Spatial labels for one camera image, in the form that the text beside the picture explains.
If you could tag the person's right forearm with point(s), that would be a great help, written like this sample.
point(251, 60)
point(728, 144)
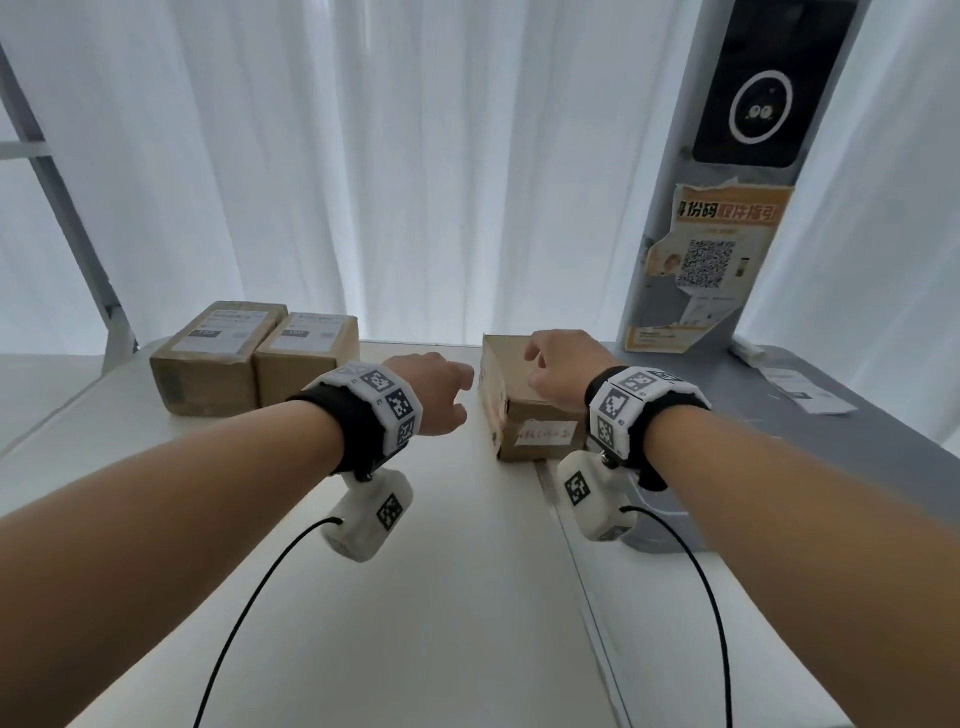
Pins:
point(810, 555)

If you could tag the person's right hand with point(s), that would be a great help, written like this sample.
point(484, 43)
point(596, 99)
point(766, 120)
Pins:
point(570, 371)

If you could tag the right wrist marker band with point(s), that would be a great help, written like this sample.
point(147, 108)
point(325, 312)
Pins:
point(622, 409)

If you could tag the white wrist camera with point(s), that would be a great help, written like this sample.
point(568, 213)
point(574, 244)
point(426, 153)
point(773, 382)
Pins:
point(367, 517)
point(596, 495)

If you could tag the grey metal frame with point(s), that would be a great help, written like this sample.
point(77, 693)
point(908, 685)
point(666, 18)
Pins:
point(67, 217)

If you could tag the person's left thumb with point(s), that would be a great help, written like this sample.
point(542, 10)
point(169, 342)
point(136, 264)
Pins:
point(454, 417)

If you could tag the left wrist marker band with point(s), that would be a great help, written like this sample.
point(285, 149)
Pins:
point(390, 409)

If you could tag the white curtain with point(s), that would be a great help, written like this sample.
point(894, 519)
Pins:
point(412, 150)

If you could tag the large labelled cardboard box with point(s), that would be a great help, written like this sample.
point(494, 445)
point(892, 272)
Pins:
point(210, 360)

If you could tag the person's left forearm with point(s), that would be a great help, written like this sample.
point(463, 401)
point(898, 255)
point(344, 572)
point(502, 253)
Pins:
point(165, 525)

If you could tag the white paper slip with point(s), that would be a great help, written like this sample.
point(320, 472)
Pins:
point(806, 390)

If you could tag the cardboard box with handwritten label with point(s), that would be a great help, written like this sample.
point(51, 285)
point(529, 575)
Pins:
point(510, 420)

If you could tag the orange and white poster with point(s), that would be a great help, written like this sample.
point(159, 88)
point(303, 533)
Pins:
point(712, 262)

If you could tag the small white block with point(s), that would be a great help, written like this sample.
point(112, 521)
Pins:
point(746, 350)

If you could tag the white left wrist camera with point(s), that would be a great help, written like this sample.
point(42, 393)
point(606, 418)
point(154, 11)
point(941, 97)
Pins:
point(367, 517)

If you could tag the person's left hand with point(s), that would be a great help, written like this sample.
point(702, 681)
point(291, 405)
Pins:
point(427, 390)

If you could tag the small labelled cardboard box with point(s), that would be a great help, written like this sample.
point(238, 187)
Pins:
point(307, 360)

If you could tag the grey metal pillar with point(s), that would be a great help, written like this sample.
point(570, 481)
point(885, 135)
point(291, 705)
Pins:
point(675, 112)

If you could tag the person's right thumb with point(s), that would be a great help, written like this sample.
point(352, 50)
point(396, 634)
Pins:
point(536, 367)

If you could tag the black scanner device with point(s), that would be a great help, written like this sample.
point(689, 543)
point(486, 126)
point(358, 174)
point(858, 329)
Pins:
point(765, 90)

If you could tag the wrist marker band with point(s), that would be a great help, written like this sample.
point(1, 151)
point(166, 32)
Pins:
point(390, 409)
point(622, 409)

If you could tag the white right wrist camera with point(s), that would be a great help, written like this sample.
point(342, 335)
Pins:
point(596, 495)

